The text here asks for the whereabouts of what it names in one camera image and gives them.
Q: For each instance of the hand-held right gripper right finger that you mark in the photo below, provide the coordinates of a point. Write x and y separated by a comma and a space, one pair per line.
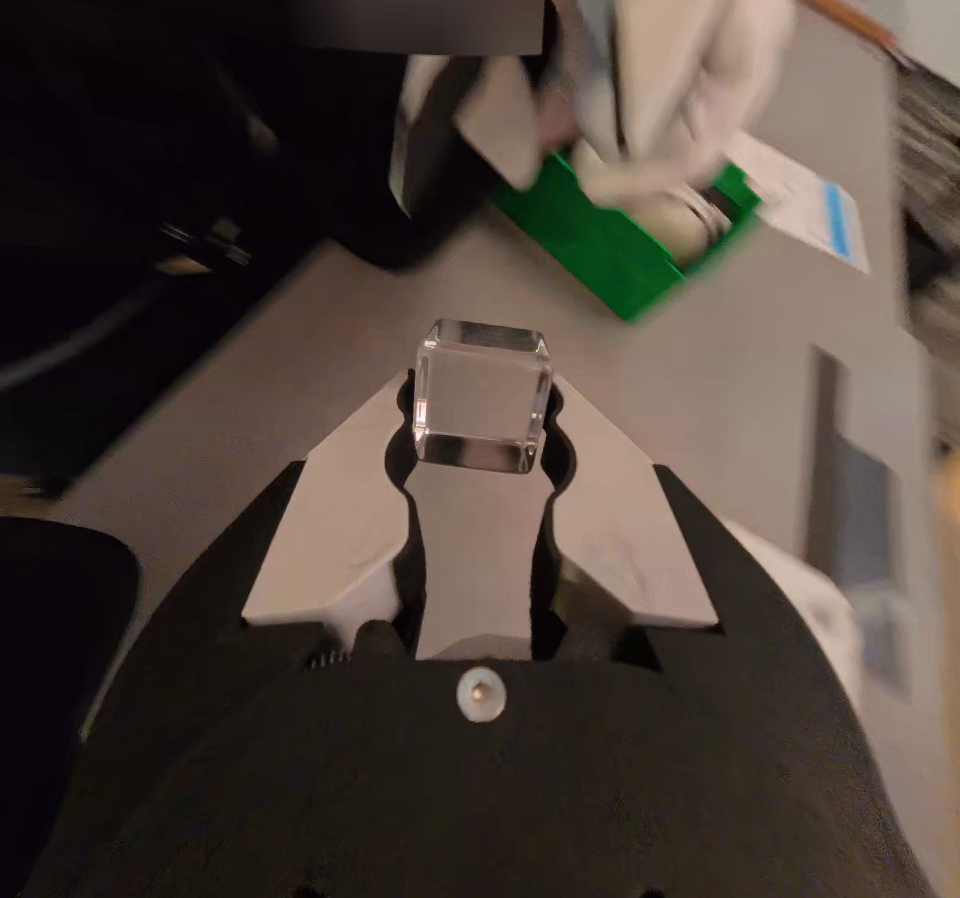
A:
630, 538

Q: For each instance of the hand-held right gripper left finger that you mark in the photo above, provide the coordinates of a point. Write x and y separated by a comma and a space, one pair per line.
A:
322, 538

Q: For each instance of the green plastic bin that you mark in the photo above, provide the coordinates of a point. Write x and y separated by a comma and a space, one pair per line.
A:
600, 245

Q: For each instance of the translucent acrylic cube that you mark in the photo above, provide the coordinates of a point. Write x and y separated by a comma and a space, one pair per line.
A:
480, 403

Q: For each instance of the pale object with dark bands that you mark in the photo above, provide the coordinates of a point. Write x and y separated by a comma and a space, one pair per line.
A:
694, 226

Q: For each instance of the printed paper sheet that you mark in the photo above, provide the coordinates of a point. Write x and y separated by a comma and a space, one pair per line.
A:
810, 200

